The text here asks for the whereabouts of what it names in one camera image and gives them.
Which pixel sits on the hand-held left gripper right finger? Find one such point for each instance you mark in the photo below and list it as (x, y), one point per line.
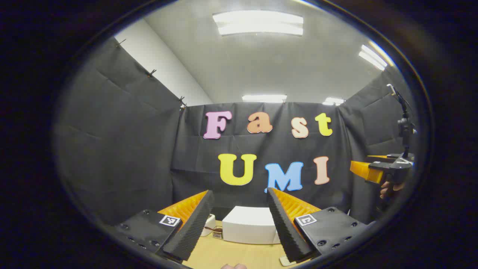
(283, 228)

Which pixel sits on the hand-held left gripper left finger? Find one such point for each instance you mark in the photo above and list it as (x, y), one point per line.
(194, 228)

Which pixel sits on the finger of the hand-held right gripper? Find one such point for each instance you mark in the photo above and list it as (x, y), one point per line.
(379, 156)
(364, 171)

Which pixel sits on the white microwave oven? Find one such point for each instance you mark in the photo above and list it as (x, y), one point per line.
(248, 224)

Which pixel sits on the white toaster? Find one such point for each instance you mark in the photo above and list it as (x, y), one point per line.
(210, 226)

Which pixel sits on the brown wooden spoon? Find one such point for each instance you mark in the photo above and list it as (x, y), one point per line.
(215, 229)

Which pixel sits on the black tripod stand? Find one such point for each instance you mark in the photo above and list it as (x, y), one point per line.
(405, 130)

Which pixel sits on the ceiling light panel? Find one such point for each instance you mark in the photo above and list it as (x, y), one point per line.
(333, 101)
(264, 98)
(257, 23)
(373, 58)

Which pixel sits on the black cloth clip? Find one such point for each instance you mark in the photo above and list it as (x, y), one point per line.
(182, 101)
(151, 72)
(119, 42)

